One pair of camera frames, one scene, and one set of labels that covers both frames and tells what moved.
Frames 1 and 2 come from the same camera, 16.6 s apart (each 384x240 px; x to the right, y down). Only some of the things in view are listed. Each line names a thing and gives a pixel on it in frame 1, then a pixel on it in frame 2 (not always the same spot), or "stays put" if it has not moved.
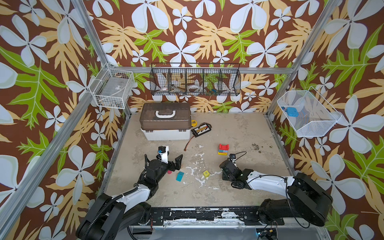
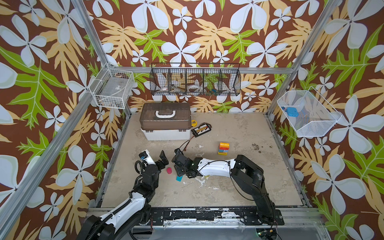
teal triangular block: x=179 y=176 stays put
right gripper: x=226 y=167 → x=180 y=162
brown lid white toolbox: x=165 y=121 stays put
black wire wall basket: x=190 y=79 stays put
